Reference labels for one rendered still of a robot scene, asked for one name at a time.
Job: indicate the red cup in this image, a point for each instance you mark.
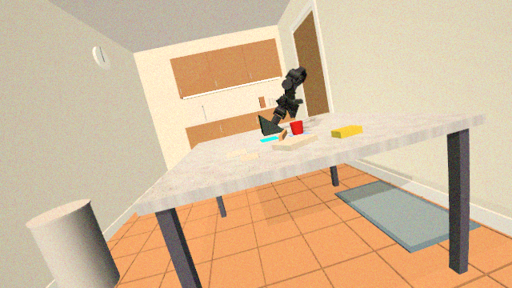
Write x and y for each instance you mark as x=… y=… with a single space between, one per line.
x=296 y=127

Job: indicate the yellow rectangular block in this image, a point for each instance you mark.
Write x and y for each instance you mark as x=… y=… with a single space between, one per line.
x=346 y=131

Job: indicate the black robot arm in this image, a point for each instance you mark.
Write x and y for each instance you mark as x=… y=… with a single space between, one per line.
x=294 y=78

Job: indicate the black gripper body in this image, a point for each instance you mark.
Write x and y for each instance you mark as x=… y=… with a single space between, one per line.
x=293 y=101

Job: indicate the orange curved flat bar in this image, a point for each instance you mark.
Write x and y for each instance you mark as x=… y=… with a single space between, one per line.
x=282 y=135

